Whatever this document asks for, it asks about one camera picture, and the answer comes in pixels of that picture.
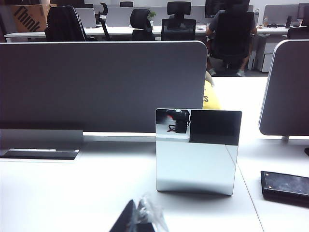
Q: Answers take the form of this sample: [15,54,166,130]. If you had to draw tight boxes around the square standing mirror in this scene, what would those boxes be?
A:
[155,108,242,196]

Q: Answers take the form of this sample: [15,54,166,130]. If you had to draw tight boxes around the white drawer cabinet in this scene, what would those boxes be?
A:
[260,41,283,73]

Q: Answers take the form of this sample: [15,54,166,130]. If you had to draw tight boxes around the black office chair side view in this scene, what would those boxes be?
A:
[95,2,112,41]

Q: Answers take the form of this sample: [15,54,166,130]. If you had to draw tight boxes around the black flat case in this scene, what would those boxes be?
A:
[260,171,309,208]

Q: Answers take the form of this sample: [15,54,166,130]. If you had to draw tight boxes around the small background green plant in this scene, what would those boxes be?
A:
[146,9,157,28]

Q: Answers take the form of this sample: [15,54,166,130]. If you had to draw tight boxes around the black computer monitor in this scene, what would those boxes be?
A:
[204,0,250,19]

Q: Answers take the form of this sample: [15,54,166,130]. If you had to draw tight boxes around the grey metal divider bracket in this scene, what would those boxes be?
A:
[0,129,84,160]

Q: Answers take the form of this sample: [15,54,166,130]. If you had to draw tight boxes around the black mesh office chair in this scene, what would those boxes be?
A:
[160,1,197,41]

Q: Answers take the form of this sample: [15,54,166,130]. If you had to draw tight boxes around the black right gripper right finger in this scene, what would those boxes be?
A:
[135,193,169,232]

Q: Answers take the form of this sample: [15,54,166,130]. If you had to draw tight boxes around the seated person grey shirt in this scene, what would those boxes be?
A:
[206,0,258,77]

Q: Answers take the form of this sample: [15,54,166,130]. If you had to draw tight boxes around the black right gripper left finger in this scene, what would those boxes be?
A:
[108,199,138,232]

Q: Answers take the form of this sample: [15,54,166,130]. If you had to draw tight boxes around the large grey desk divider panel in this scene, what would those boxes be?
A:
[0,40,208,133]

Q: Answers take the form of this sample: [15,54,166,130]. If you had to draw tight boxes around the black office chair rounded headrest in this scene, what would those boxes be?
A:
[129,8,155,41]

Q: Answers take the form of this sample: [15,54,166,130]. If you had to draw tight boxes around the yellow bag with print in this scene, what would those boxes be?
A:
[202,72,223,110]

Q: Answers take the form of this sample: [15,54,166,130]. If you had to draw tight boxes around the cardboard box Think print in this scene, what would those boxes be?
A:
[11,4,51,33]

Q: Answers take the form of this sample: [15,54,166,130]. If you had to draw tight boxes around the office chair with black jacket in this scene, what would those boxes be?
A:
[44,5,87,42]

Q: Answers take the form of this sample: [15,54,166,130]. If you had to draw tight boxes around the black occupied office chair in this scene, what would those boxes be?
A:
[210,11,254,70]

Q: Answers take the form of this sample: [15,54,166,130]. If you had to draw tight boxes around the grey right partition panel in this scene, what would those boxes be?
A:
[258,39,309,136]

